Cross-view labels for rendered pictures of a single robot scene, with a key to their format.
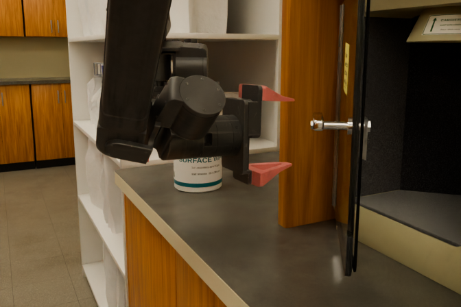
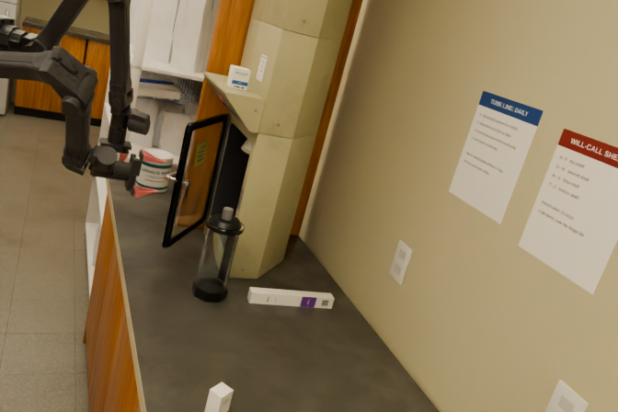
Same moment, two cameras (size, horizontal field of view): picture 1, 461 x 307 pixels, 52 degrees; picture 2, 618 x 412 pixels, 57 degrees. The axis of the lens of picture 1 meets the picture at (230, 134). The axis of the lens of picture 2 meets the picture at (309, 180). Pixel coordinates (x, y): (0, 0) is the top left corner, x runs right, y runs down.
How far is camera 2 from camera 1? 1.20 m
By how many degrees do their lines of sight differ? 5
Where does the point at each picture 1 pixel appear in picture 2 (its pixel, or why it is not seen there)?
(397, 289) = (195, 263)
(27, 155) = not seen: hidden behind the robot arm
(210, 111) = (107, 163)
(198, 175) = (149, 180)
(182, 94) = (97, 154)
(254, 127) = (136, 171)
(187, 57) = (135, 120)
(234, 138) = (125, 174)
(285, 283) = (146, 246)
